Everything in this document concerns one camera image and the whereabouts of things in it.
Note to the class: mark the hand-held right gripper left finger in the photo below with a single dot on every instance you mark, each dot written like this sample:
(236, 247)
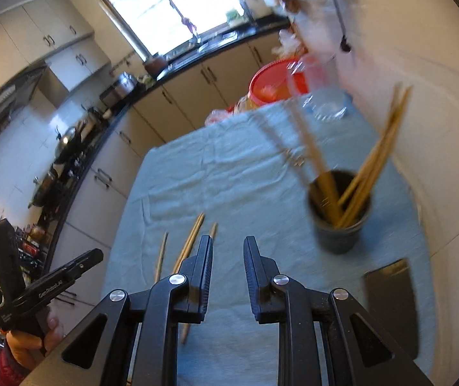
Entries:
(203, 285)

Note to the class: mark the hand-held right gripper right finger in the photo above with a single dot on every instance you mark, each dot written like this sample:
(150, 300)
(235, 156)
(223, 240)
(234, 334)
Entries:
(253, 285)

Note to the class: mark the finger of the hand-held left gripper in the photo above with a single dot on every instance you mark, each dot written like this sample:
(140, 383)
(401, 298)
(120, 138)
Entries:
(85, 263)
(6, 257)

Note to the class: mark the long wooden chopstick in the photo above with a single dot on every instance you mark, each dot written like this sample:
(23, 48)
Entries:
(185, 249)
(185, 331)
(161, 257)
(196, 235)

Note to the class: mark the dark grey utensil holder cup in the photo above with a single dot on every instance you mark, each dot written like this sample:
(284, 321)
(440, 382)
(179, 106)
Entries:
(340, 237)

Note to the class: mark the set of wooden chopsticks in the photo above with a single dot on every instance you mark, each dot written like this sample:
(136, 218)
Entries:
(368, 169)

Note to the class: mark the person's left hand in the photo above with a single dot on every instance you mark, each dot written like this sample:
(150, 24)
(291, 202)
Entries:
(24, 350)

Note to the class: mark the red label sauce bottle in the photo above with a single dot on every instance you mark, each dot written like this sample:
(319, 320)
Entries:
(36, 241)

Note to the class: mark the pan with glass lid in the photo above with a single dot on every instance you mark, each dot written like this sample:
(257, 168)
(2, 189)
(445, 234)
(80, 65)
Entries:
(42, 191)

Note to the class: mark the black gas stove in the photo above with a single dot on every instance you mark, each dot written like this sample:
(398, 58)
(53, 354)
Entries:
(75, 165)

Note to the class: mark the teal tablecloth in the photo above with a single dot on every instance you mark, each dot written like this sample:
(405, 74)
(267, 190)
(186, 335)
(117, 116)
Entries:
(221, 177)

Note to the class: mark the wok with metal lid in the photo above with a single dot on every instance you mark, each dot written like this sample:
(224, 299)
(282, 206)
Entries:
(68, 142)

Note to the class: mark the range hood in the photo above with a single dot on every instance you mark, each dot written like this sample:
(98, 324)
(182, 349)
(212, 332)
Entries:
(4, 116)

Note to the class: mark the crumpled bag beside bucket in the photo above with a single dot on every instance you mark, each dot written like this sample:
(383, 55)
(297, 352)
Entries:
(229, 111)

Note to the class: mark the white lower kitchen cabinets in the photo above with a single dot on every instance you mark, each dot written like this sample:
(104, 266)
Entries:
(189, 108)

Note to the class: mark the silver rice cooker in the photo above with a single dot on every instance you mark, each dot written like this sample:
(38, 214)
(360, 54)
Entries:
(119, 88)

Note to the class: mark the white upper cabinet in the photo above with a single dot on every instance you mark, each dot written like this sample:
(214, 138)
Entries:
(77, 64)

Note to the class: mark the red plastic bucket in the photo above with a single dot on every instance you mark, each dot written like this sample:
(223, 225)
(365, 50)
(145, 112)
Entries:
(269, 84)

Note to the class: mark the clear glass pitcher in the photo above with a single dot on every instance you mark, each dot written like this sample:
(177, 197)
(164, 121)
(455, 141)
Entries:
(326, 96)

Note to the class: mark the brown cooking pot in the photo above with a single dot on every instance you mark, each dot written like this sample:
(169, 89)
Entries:
(156, 65)

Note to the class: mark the white ceiling cabinets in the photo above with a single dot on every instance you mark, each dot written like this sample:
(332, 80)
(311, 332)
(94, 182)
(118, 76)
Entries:
(24, 36)

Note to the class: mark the kitchen sink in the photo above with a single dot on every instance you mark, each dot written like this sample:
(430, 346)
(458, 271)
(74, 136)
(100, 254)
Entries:
(213, 45)

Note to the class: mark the metal faucet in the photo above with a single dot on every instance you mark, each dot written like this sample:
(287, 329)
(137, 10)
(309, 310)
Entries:
(195, 40)

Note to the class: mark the black countertop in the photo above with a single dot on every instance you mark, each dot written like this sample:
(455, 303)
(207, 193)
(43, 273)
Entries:
(269, 28)

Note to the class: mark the purple hanging ornament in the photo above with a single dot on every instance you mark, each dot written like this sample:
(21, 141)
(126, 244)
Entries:
(188, 26)

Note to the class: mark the green item on windowsill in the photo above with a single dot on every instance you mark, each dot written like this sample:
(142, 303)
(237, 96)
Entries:
(232, 17)

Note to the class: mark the kitchen window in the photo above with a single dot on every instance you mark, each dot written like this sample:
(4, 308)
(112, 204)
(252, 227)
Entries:
(165, 4)

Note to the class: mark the hanging plastic bags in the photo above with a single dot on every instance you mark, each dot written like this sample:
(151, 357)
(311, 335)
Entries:
(293, 0)

